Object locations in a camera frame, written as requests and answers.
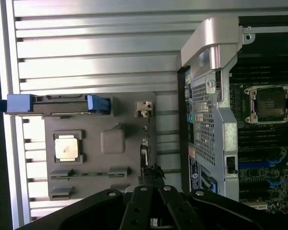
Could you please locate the open grey PC case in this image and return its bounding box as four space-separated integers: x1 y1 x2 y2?
176 16 288 218

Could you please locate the black case latch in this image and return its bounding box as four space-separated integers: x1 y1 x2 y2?
226 155 238 175

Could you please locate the hard disk in blue carrier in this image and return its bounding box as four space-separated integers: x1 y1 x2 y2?
0 93 115 116

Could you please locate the green RAM stick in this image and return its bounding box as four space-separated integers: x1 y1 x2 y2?
50 172 125 180

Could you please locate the CPU socket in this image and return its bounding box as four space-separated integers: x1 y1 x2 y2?
244 83 288 125

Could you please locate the green motherboard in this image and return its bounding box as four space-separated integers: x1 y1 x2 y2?
229 64 288 215

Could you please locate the silver CPU chip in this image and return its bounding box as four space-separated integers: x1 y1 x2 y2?
54 137 79 161

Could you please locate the grey parts rack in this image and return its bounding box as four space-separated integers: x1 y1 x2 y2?
43 92 184 202

